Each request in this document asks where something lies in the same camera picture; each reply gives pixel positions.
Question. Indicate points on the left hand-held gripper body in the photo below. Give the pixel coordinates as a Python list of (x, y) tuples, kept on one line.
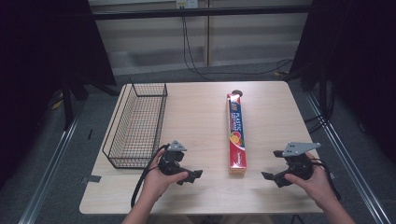
[(170, 163)]

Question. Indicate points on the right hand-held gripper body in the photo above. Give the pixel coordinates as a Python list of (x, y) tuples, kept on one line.
[(298, 166)]

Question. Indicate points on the person's left hand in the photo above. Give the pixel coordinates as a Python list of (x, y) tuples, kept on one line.
[(155, 183)]

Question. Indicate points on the person's right hand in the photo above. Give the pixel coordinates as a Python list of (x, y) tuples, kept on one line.
[(317, 186)]

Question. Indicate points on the long red plastic wrap box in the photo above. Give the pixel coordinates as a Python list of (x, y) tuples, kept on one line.
[(237, 137)]

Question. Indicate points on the black metal stand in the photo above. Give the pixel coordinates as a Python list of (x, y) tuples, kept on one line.
[(323, 93)]

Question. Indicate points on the grey tape strip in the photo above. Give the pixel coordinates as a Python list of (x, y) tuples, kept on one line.
[(91, 179)]

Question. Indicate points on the black curtain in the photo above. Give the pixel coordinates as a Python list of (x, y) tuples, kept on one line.
[(358, 62), (46, 46)]

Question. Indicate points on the black horizontal bar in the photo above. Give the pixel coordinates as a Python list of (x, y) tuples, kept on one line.
[(199, 12)]

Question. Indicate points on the metal floor rail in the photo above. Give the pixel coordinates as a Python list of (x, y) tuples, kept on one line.
[(345, 161), (49, 168)]

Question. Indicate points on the white wall socket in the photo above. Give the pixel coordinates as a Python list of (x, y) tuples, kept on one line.
[(186, 3)]

